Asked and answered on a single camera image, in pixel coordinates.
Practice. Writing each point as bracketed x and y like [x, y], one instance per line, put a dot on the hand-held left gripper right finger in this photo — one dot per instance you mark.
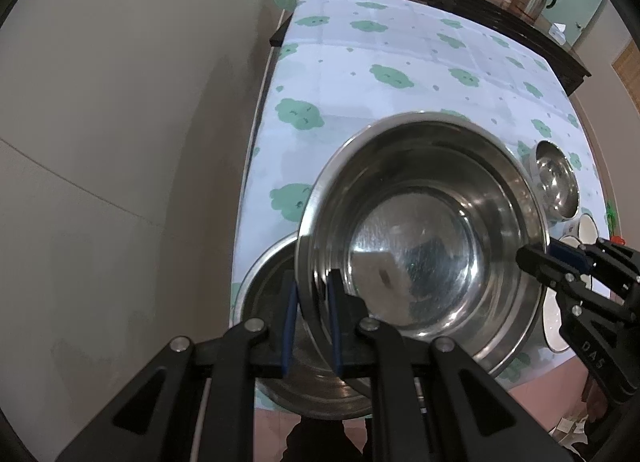
[334, 332]

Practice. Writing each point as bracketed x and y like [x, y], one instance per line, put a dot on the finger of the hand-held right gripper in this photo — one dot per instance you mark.
[550, 272]
[567, 254]

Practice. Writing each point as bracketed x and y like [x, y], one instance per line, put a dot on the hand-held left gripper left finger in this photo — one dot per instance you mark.
[287, 327]

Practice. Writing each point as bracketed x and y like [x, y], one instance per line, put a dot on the large steel bowl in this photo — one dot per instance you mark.
[265, 282]
[425, 202]

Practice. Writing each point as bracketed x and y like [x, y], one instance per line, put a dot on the orange plastic bag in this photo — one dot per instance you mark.
[618, 240]

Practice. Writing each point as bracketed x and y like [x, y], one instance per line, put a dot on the green plastic toy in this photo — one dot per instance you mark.
[610, 217]

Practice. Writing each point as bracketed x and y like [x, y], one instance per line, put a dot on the small steel bowl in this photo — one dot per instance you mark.
[555, 182]

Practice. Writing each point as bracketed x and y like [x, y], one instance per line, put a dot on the bamboo window blind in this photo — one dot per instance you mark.
[631, 72]

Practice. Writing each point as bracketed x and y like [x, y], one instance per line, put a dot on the white tissue box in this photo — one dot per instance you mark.
[557, 31]

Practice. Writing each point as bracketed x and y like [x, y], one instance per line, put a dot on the green cloud print tablecloth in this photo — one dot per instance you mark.
[400, 42]

